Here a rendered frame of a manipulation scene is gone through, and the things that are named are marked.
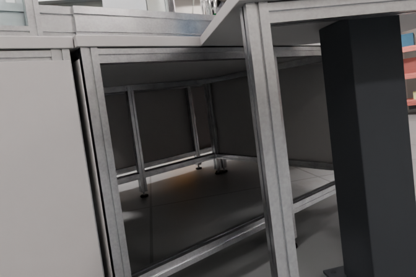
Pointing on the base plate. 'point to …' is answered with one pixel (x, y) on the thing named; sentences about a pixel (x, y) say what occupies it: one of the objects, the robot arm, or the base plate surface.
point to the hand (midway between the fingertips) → (221, 3)
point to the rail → (137, 22)
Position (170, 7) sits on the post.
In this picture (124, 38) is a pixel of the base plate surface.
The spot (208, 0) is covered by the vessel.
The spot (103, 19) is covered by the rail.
